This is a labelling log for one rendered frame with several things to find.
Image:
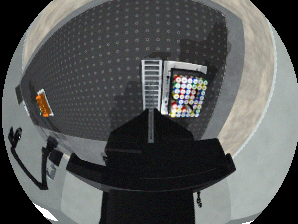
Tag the orange rectangular rack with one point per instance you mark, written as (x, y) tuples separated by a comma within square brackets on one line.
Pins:
[(45, 109)]

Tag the purple-capped vial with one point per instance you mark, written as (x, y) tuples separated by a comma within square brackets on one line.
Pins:
[(183, 85)]

